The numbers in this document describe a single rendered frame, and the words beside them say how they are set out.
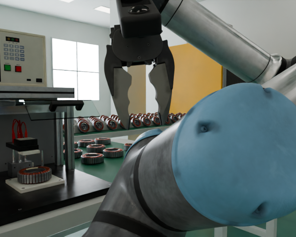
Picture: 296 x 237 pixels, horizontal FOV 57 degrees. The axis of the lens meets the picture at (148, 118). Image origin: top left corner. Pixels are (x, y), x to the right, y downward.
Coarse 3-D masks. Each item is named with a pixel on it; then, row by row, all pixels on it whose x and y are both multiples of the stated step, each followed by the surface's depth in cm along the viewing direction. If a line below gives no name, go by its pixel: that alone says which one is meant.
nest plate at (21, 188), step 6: (6, 180) 96; (12, 180) 96; (48, 180) 96; (54, 180) 96; (60, 180) 96; (12, 186) 92; (18, 186) 90; (24, 186) 90; (30, 186) 90; (36, 186) 90; (42, 186) 91; (48, 186) 93; (24, 192) 87
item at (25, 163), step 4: (16, 160) 108; (24, 160) 108; (28, 160) 108; (8, 164) 105; (12, 164) 103; (16, 164) 104; (20, 164) 105; (24, 164) 106; (28, 164) 107; (8, 168) 105; (12, 168) 103; (16, 168) 104; (20, 168) 105; (8, 172) 106; (12, 172) 103; (16, 172) 104; (12, 176) 103; (16, 176) 104
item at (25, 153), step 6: (18, 138) 102; (24, 138) 102; (30, 138) 102; (6, 144) 107; (12, 144) 102; (18, 144) 98; (24, 144) 98; (30, 144) 100; (36, 144) 101; (12, 150) 105; (18, 150) 97; (24, 150) 98; (30, 150) 99; (36, 150) 99; (12, 156) 105; (18, 156) 106; (24, 156) 108
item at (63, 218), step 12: (84, 204) 84; (96, 204) 84; (36, 216) 75; (48, 216) 75; (60, 216) 76; (72, 216) 79; (84, 216) 82; (0, 228) 68; (12, 228) 68; (24, 228) 70; (36, 228) 72; (48, 228) 74; (60, 228) 76
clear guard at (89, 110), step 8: (24, 104) 82; (32, 104) 84; (40, 104) 85; (48, 104) 87; (88, 104) 97; (32, 112) 82; (40, 112) 83; (48, 112) 85; (56, 112) 86; (64, 112) 88; (72, 112) 90; (80, 112) 92; (88, 112) 94; (96, 112) 96; (32, 120) 80
